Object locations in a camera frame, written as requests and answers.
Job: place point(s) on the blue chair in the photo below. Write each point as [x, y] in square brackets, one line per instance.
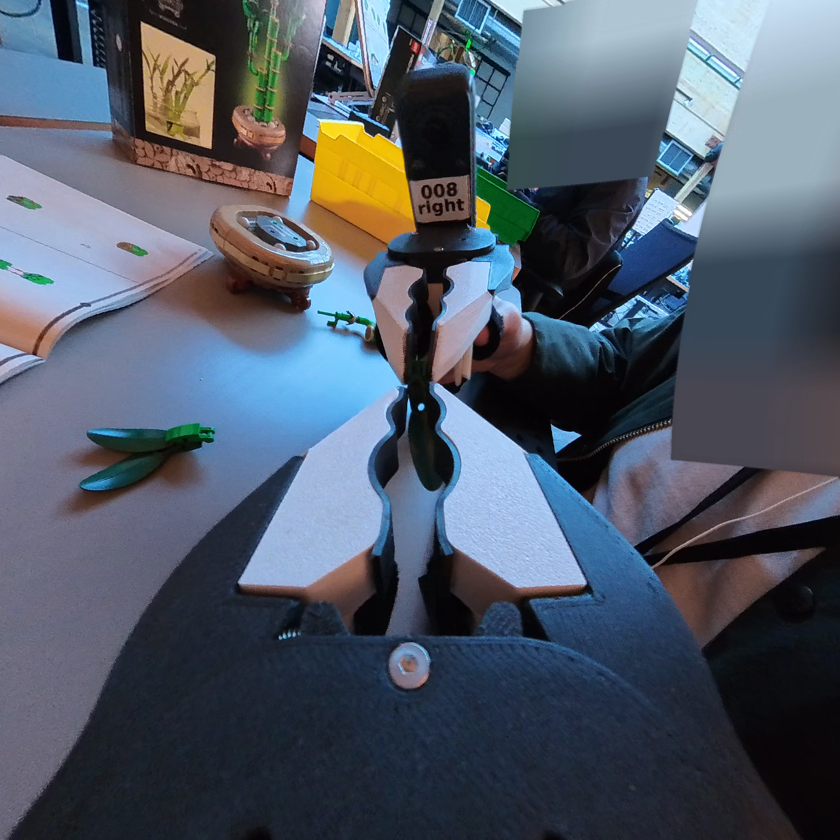
[656, 262]

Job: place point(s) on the dark green toy leaf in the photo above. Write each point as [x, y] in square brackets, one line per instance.
[426, 459]

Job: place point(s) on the grey desk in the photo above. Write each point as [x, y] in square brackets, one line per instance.
[229, 374]

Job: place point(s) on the green plastic bin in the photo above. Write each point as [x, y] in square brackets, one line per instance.
[508, 210]

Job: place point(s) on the yellow plastic bin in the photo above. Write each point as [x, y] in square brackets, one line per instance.
[358, 177]

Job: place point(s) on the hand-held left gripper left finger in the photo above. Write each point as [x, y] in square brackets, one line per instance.
[315, 518]

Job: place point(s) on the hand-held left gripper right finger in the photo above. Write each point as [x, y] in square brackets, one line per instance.
[512, 525]

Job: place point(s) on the person's right hand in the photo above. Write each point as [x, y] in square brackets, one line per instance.
[517, 348]

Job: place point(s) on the person's clothed body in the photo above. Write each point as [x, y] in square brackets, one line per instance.
[689, 499]

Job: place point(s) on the open instruction booklet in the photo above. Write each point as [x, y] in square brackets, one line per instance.
[85, 262]

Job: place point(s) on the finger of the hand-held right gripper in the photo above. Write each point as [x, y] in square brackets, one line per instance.
[463, 308]
[394, 315]

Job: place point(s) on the printed toy set box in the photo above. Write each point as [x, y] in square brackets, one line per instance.
[216, 85]

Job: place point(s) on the beige toy brick pot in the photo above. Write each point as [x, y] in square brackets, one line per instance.
[269, 256]

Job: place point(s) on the green toy leaf cluster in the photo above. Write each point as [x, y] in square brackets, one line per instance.
[131, 441]

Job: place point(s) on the small green toy stem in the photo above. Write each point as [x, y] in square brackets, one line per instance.
[344, 319]

